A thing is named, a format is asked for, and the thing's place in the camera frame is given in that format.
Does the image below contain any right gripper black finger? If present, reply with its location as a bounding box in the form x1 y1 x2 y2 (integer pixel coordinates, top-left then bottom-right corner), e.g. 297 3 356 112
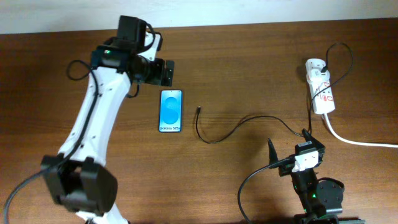
302 129 325 149
267 139 279 165

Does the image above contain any blue screen Galaxy smartphone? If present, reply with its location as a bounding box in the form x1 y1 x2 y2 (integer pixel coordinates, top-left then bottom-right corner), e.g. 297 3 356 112
159 90 182 133

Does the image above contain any black USB charging cable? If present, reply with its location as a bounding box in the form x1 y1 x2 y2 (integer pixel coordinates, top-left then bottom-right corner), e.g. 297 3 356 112
195 42 355 145

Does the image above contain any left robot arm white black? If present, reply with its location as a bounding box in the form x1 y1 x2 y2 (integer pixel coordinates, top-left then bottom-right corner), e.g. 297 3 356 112
40 16 174 223

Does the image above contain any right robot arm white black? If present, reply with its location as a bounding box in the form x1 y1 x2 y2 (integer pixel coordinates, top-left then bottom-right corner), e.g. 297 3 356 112
268 130 366 224

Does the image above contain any white charger adapter plug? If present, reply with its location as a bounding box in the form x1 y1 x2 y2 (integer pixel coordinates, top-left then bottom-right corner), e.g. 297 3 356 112
307 68 330 84

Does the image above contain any white power strip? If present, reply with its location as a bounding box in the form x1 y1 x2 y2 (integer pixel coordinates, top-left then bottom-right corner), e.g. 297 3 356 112
305 58 335 114

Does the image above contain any white power strip cord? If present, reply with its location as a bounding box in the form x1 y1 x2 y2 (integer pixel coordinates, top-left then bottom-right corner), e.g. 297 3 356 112
322 113 398 149

